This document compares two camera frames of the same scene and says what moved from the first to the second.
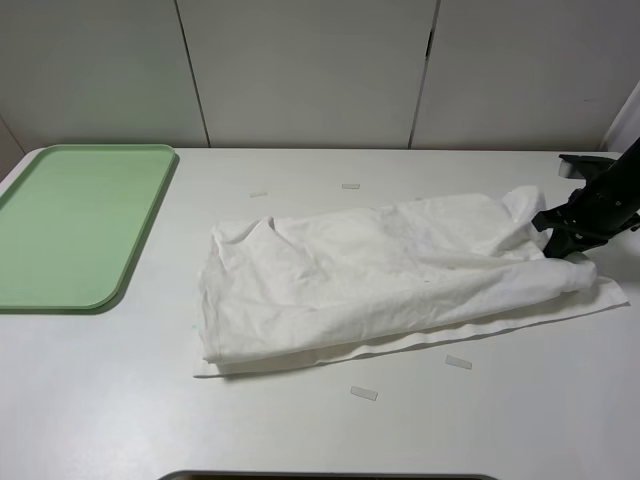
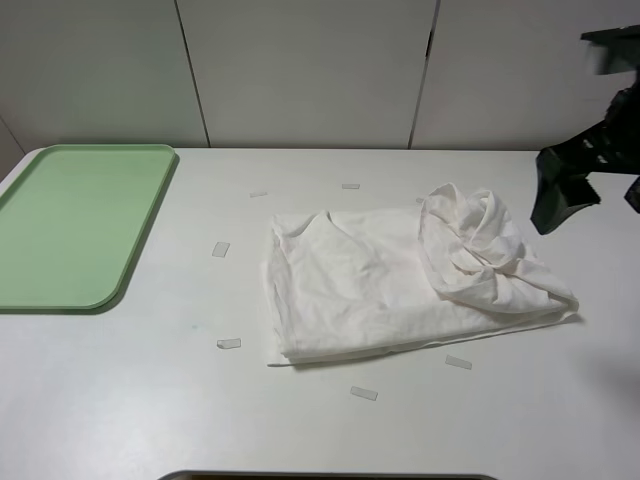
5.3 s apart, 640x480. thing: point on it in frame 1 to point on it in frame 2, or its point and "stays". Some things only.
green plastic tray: (71, 221) stays
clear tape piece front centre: (364, 393) stays
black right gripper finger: (563, 243) to (632, 196)
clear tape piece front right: (455, 361) stays
